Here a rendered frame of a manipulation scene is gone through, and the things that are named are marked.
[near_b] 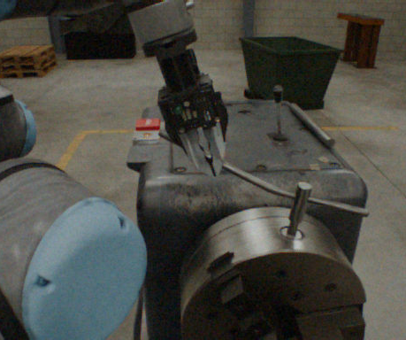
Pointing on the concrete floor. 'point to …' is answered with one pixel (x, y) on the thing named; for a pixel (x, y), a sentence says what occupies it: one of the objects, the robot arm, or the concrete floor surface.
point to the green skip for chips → (289, 69)
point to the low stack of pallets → (26, 60)
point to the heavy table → (365, 24)
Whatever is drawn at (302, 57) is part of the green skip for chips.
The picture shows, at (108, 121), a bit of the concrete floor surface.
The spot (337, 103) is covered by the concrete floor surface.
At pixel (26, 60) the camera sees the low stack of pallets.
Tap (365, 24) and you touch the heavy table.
